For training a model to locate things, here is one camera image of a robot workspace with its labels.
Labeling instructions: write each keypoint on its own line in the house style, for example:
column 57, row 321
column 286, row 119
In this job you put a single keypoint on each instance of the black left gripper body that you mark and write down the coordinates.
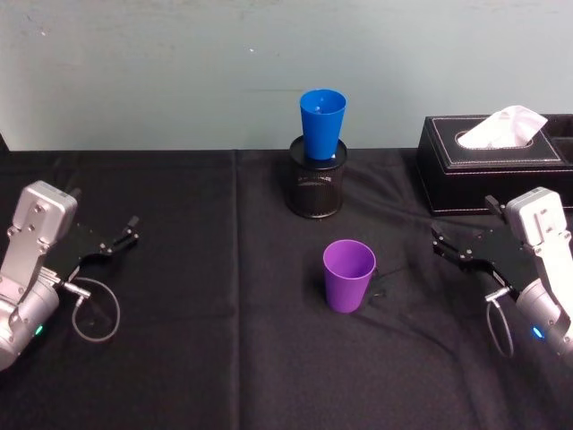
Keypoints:
column 78, row 248

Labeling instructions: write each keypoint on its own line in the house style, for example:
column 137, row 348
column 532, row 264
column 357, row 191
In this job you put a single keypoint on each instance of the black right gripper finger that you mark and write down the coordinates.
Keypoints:
column 447, row 246
column 496, row 207

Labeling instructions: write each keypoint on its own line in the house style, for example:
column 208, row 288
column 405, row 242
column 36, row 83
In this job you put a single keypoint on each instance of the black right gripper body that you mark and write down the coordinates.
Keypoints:
column 501, row 260

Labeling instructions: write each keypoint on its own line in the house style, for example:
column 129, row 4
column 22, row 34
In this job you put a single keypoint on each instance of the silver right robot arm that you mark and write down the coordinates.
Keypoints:
column 544, row 233

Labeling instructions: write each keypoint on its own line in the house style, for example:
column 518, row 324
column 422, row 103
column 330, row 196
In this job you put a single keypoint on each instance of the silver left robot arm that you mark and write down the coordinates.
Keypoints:
column 31, row 251

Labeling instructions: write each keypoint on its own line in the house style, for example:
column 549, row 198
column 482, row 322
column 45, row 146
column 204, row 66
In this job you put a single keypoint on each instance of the black leather tissue box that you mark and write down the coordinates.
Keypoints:
column 470, row 179

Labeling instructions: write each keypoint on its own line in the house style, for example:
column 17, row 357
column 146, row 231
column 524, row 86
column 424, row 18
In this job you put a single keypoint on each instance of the white tissue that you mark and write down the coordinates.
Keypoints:
column 501, row 127

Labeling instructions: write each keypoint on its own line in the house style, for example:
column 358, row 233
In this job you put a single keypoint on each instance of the purple plastic cup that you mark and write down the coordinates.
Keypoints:
column 342, row 291

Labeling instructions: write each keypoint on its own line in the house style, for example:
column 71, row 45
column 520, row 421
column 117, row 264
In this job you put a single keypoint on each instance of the black tablecloth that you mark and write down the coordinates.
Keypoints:
column 201, row 349

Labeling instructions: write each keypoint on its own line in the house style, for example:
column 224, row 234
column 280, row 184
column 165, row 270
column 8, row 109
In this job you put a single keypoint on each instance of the black mesh pen holder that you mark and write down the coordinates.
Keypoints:
column 313, row 192

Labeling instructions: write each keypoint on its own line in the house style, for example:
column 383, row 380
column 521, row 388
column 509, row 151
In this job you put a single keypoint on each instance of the blue plastic cup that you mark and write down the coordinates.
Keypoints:
column 320, row 130

